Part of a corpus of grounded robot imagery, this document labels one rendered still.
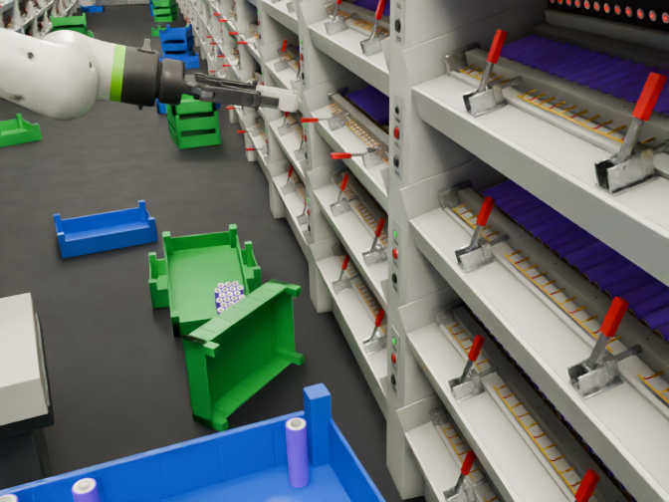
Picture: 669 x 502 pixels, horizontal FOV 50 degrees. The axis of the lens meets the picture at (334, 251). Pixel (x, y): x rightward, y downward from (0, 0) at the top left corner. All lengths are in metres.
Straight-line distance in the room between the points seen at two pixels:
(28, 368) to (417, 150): 0.66
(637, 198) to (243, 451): 0.39
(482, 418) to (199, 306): 1.09
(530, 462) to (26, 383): 0.71
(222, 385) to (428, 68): 0.88
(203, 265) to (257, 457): 1.36
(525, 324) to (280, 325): 0.98
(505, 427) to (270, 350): 0.87
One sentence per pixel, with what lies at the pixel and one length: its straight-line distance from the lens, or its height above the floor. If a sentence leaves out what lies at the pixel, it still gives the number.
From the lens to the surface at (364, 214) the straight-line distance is 1.54.
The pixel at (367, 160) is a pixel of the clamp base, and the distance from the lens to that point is 1.27.
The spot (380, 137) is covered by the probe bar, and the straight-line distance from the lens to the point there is 1.32.
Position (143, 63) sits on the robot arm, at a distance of 1.23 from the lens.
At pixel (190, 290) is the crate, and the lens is 1.94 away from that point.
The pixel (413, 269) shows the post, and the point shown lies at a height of 0.45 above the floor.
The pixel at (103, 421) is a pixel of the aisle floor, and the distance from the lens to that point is 1.61.
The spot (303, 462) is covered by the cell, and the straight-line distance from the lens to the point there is 0.64.
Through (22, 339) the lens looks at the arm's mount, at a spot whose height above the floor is 0.34.
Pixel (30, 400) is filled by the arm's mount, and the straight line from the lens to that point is 1.16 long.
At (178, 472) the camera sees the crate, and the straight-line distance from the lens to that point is 0.66.
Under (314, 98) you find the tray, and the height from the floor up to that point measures 0.57.
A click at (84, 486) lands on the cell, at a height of 0.55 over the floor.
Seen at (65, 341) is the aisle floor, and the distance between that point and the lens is 1.93.
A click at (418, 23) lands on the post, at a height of 0.81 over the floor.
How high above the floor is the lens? 0.93
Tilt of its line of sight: 24 degrees down
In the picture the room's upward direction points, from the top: 1 degrees counter-clockwise
